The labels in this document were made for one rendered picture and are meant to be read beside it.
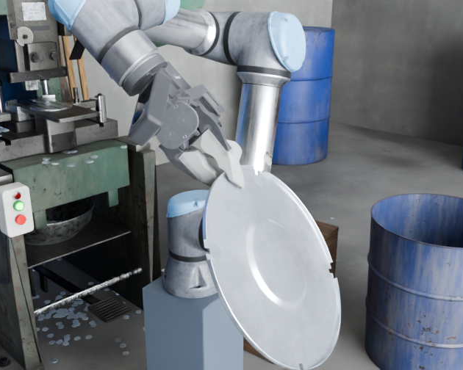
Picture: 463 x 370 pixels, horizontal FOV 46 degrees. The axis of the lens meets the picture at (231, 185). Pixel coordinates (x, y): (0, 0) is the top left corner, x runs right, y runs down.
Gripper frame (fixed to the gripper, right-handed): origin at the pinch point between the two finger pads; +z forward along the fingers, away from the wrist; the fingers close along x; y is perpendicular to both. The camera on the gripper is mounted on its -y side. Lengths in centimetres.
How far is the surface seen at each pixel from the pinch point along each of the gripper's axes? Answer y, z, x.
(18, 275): 43, -21, 96
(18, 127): 67, -57, 80
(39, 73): 75, -66, 66
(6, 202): 39, -36, 76
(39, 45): 72, -70, 58
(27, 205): 44, -33, 76
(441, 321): 80, 68, 22
